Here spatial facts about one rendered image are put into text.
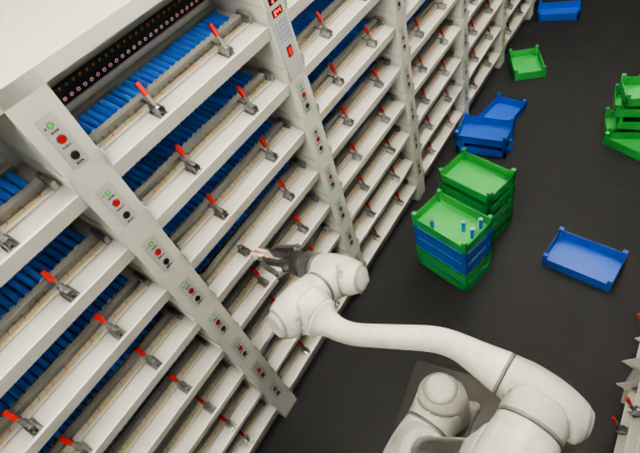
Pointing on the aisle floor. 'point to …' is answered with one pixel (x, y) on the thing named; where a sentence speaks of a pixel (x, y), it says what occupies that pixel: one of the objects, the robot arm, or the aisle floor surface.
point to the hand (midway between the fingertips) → (261, 254)
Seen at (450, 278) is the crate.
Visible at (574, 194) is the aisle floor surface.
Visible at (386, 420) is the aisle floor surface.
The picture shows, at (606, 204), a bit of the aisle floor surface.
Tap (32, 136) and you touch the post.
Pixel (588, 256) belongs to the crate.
